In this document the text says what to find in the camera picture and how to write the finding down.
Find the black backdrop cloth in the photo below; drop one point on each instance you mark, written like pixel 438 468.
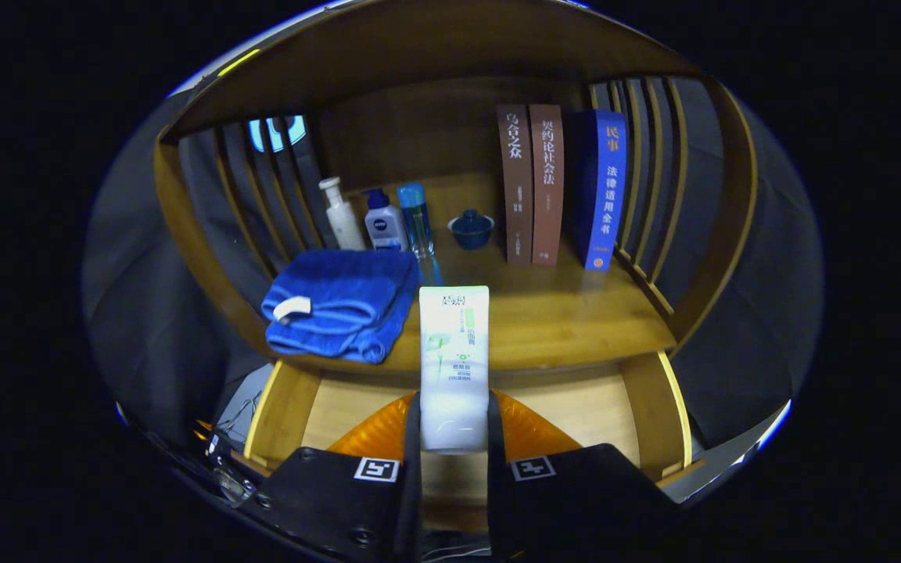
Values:
pixel 779 274

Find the clear teal bottle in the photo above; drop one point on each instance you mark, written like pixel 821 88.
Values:
pixel 417 223

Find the wooden countertop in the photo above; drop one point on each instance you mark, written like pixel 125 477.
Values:
pixel 560 313

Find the wooden cabinet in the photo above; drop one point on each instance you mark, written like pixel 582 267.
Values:
pixel 435 47

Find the light brown book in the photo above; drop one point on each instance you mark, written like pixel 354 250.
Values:
pixel 547 188

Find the blue book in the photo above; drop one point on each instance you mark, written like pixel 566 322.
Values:
pixel 607 195

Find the folded blue towel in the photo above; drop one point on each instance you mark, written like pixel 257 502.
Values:
pixel 341 297

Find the white pump bottle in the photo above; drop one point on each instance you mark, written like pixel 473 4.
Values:
pixel 343 223

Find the white cosmetic tube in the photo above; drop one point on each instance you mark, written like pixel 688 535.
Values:
pixel 454 352

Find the wooden drawer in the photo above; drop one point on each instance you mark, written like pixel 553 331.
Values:
pixel 349 407

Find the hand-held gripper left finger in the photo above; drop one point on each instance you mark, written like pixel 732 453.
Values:
pixel 413 485

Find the white bottle blue cap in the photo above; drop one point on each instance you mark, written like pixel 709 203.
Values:
pixel 385 227

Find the dark brown book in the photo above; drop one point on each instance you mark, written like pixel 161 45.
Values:
pixel 515 188

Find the dark blue lidded teacup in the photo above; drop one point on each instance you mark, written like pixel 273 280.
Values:
pixel 472 232

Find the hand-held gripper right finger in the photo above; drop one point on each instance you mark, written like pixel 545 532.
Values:
pixel 495 485

